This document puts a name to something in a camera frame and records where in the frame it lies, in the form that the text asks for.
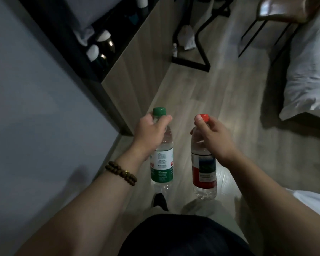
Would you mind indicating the black shoe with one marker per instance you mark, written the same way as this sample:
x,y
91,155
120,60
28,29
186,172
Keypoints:
x,y
160,201

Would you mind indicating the brown leather chair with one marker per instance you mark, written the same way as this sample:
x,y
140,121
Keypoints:
x,y
285,9

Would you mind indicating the red cap water bottle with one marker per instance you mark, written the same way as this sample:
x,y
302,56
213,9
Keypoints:
x,y
204,173

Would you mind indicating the black metal table frame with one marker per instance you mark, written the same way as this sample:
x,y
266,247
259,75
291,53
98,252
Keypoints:
x,y
200,47

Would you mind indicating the person's left forearm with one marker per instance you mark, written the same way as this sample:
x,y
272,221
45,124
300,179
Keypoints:
x,y
90,202

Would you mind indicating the person's right hand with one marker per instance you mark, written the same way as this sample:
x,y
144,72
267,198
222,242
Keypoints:
x,y
218,141

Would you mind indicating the green cap water bottle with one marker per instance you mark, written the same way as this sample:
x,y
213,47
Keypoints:
x,y
162,162

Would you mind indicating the person's right thumb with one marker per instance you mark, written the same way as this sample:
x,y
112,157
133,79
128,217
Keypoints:
x,y
199,122

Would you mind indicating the grey folded cloth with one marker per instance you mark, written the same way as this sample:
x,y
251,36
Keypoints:
x,y
78,21

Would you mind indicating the person's left hand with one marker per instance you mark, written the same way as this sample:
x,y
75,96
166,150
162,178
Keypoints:
x,y
146,135

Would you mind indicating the white plastic bag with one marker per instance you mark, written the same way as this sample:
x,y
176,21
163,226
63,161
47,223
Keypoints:
x,y
187,37

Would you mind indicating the wooden cabinet with dark shelf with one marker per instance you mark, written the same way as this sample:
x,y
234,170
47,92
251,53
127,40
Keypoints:
x,y
133,61

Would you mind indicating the black shirt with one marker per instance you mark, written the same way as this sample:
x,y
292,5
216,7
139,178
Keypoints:
x,y
184,237

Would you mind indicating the person's right forearm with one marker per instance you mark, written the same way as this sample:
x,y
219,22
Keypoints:
x,y
272,205

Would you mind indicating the white bed duvet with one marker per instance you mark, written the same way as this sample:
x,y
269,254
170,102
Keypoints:
x,y
309,71

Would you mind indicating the dark jar with white lid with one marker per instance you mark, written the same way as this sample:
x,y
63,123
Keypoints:
x,y
106,41
97,57

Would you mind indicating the small clear bottle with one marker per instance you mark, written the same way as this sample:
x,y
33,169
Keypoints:
x,y
174,50

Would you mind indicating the person's left thumb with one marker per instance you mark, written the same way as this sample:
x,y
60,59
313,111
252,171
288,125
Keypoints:
x,y
165,122

